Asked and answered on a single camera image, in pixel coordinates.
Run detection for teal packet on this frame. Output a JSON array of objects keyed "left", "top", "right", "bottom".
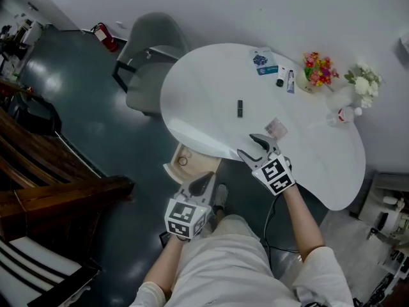
[{"left": 256, "top": 64, "right": 279, "bottom": 76}]

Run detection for white flowers in white vase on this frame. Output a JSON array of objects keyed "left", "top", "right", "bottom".
[{"left": 325, "top": 63, "right": 383, "bottom": 111}]

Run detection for black cable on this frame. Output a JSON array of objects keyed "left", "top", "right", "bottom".
[{"left": 263, "top": 196, "right": 300, "bottom": 254}]

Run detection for white storage rack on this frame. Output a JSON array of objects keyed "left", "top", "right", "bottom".
[{"left": 14, "top": 19, "right": 44, "bottom": 46}]

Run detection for white curved table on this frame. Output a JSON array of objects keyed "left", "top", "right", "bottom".
[{"left": 159, "top": 42, "right": 367, "bottom": 211}]

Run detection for person's beige shorts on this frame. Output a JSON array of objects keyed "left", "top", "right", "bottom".
[{"left": 201, "top": 214, "right": 266, "bottom": 255}]

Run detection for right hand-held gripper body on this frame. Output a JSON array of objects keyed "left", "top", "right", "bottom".
[{"left": 251, "top": 152, "right": 297, "bottom": 197}]

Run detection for person's right forearm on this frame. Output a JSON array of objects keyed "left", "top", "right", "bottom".
[{"left": 281, "top": 184, "right": 325, "bottom": 262}]

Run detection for black seat frame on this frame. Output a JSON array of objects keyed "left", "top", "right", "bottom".
[{"left": 9, "top": 91, "right": 63, "bottom": 137}]

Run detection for red fire extinguisher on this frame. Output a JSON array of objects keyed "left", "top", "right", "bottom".
[{"left": 90, "top": 22, "right": 119, "bottom": 53}]

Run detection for person's white shirt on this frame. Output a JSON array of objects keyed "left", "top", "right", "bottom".
[{"left": 129, "top": 235, "right": 355, "bottom": 307}]

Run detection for clear plastic sachet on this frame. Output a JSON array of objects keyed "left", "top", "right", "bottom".
[{"left": 264, "top": 116, "right": 289, "bottom": 140}]

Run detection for large wooden drawer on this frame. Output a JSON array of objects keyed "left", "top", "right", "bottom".
[{"left": 162, "top": 142, "right": 221, "bottom": 185}]

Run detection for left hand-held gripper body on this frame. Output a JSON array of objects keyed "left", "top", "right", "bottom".
[{"left": 164, "top": 193, "right": 213, "bottom": 239}]

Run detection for clear bottle with red label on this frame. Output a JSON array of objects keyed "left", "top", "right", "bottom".
[{"left": 325, "top": 106, "right": 364, "bottom": 127}]

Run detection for pale blue tube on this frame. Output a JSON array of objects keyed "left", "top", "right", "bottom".
[{"left": 286, "top": 68, "right": 297, "bottom": 94}]

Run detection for colourful flowers in white pot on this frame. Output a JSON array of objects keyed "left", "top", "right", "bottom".
[{"left": 295, "top": 52, "right": 339, "bottom": 95}]

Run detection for person's left forearm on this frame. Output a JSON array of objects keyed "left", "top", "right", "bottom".
[{"left": 142, "top": 237, "right": 188, "bottom": 295}]

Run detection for grey upholstered chair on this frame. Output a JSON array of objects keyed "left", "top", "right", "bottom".
[{"left": 111, "top": 12, "right": 191, "bottom": 116}]

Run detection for striped white cushioned seat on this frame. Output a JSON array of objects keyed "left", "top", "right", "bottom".
[{"left": 0, "top": 235, "right": 103, "bottom": 307}]

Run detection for black box device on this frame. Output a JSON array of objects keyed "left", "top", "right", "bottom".
[{"left": 158, "top": 231, "right": 173, "bottom": 248}]

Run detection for person's right shoe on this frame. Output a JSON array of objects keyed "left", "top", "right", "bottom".
[{"left": 213, "top": 184, "right": 229, "bottom": 216}]

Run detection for grey shelf cabinet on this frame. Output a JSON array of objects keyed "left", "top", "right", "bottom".
[{"left": 351, "top": 171, "right": 409, "bottom": 246}]

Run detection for black tripod clutter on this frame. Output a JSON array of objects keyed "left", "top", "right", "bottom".
[{"left": 360, "top": 244, "right": 409, "bottom": 307}]

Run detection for white tube with black cap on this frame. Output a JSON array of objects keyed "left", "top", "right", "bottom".
[{"left": 275, "top": 65, "right": 288, "bottom": 88}]

